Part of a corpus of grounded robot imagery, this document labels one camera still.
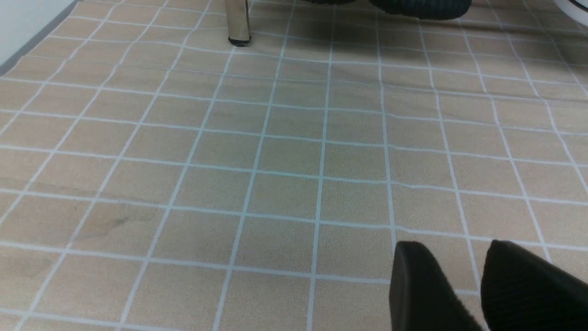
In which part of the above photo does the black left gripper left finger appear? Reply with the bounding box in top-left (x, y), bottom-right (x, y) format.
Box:
top-left (389, 241), bottom-right (483, 331)

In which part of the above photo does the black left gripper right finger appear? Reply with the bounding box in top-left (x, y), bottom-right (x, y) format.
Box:
top-left (481, 240), bottom-right (588, 331)

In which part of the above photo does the navy slip-on shoe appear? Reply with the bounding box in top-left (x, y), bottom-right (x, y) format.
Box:
top-left (554, 0), bottom-right (588, 27)

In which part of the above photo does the black knit sneaker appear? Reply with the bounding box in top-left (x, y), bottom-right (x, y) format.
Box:
top-left (301, 0), bottom-right (472, 20)

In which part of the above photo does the steel shoe rack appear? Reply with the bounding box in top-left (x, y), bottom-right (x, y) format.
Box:
top-left (224, 0), bottom-right (251, 47)

